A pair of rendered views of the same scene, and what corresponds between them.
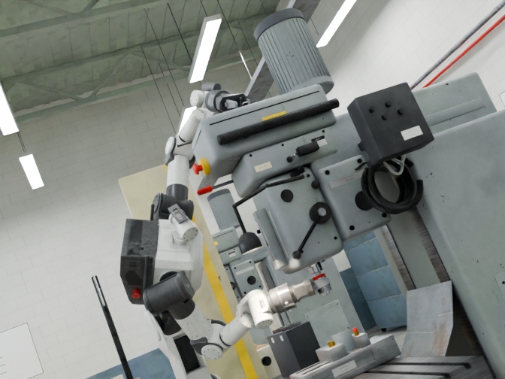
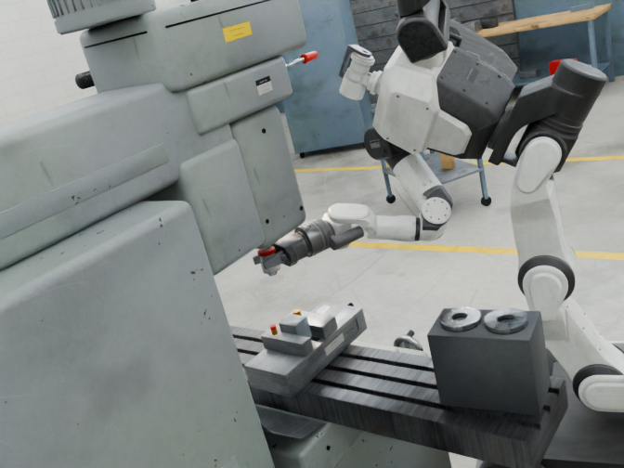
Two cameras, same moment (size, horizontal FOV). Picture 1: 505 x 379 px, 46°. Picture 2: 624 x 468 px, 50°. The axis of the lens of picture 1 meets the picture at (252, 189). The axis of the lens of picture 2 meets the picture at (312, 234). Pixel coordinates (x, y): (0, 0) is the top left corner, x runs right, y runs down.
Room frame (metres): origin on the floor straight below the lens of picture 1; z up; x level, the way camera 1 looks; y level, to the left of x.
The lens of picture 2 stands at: (3.53, -0.82, 1.86)
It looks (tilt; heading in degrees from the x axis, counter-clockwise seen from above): 20 degrees down; 149
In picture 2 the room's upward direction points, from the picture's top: 14 degrees counter-clockwise
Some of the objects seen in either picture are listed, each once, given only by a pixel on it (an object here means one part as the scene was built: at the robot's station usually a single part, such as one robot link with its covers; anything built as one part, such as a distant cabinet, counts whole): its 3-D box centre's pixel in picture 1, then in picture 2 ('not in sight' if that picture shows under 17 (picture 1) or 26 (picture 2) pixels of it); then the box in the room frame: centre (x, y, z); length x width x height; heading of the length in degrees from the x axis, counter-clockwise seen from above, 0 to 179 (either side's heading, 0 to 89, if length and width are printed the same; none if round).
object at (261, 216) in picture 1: (270, 238); not in sight; (2.04, 0.01, 1.45); 0.04 x 0.04 x 0.21; 18
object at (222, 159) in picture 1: (261, 132); (201, 38); (2.08, -0.11, 1.81); 0.47 x 0.26 x 0.16; 108
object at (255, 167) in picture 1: (282, 163); (208, 97); (2.09, -0.14, 1.68); 0.34 x 0.24 x 0.10; 108
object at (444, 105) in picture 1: (391, 131); (45, 174); (2.23, -0.57, 1.66); 0.80 x 0.23 x 0.20; 108
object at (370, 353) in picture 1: (342, 359); (306, 340); (2.09, -0.06, 0.98); 0.35 x 0.15 x 0.11; 106
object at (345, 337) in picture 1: (343, 341); (295, 329); (2.10, -0.09, 1.03); 0.06 x 0.05 x 0.06; 16
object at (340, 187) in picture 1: (343, 203); (189, 206); (2.13, -0.28, 1.47); 0.24 x 0.19 x 0.26; 18
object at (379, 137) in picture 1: (390, 122); not in sight; (1.85, -0.48, 1.62); 0.20 x 0.09 x 0.21; 108
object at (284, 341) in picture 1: (294, 348); (488, 357); (2.61, 0.09, 1.03); 0.22 x 0.12 x 0.20; 26
